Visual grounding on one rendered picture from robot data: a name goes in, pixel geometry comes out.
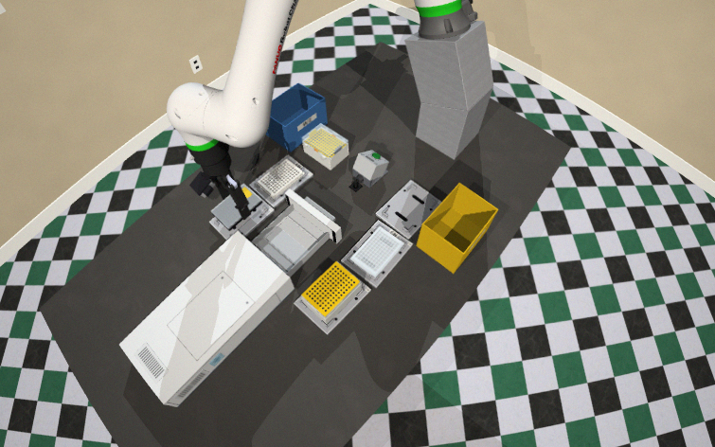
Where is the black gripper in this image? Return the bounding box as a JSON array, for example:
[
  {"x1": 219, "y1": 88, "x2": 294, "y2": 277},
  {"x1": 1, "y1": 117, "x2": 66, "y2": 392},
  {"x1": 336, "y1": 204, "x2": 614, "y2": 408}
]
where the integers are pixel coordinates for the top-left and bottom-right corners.
[{"x1": 201, "y1": 153, "x2": 251, "y2": 220}]

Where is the blue box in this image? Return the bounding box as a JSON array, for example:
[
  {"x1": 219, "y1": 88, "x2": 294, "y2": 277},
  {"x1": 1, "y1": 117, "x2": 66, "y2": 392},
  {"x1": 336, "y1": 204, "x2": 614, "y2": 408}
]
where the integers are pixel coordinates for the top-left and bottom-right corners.
[{"x1": 266, "y1": 83, "x2": 328, "y2": 152}]

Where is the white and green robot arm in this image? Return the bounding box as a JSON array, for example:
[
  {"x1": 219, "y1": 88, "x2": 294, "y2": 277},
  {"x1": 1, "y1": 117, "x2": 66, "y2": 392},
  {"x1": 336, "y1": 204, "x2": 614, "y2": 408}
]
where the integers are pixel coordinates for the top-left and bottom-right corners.
[{"x1": 167, "y1": 0, "x2": 478, "y2": 166}]

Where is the yellow plate with grid of dark holes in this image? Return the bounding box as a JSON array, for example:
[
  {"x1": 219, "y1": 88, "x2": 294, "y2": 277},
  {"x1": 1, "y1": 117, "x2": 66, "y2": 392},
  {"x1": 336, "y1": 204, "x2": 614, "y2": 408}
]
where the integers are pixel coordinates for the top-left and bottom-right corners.
[{"x1": 301, "y1": 261, "x2": 362, "y2": 324}]

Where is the yellow bin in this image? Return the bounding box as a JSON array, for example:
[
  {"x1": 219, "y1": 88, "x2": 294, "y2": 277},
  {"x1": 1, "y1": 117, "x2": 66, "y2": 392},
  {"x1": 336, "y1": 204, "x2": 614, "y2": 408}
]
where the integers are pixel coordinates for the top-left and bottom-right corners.
[{"x1": 417, "y1": 183, "x2": 498, "y2": 273}]

